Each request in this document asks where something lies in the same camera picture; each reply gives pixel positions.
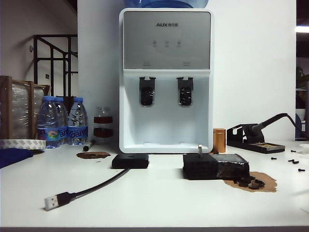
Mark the blue cloth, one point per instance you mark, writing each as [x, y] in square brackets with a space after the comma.
[12, 157]

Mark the black soldering iron stand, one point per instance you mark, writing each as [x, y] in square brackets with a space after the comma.
[237, 142]

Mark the white AUX water dispenser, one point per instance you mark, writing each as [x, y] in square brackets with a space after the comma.
[166, 125]

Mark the large torn brown cardboard scrap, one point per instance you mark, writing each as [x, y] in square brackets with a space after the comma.
[268, 180]

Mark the black USB hub box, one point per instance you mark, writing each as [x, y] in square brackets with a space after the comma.
[130, 161]

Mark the blue water jug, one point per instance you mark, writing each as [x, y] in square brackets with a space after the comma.
[166, 3]

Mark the black sponge block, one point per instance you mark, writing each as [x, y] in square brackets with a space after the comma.
[198, 166]

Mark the copper-coloured metal cylinder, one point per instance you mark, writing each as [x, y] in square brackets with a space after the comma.
[219, 140]

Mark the black dispenser tap paddle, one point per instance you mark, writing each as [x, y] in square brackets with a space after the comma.
[147, 94]
[184, 94]

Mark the silver USB flash drive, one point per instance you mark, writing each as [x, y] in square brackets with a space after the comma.
[200, 148]

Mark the glass jar, red bands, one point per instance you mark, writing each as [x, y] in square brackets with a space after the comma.
[103, 119]

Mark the black marker pen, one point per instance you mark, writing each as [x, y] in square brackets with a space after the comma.
[88, 145]

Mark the fluorescent ceiling light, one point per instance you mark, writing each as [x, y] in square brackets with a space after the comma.
[303, 29]

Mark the water bottle, rainbow label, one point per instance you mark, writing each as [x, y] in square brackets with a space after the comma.
[48, 120]

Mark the round brown cardboard scrap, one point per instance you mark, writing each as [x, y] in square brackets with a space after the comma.
[93, 155]

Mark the water bottle, Ganten label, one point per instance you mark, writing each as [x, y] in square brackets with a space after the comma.
[77, 120]

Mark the black sponge scrap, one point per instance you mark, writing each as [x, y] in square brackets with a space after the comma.
[257, 184]

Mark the clear water bottle, blue cap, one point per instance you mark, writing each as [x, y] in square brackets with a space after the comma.
[63, 116]

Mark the white double-sided tape roll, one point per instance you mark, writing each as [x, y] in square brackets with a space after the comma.
[24, 144]

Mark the wooden frame with plastic wrap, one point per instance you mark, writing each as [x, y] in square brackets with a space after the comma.
[20, 108]

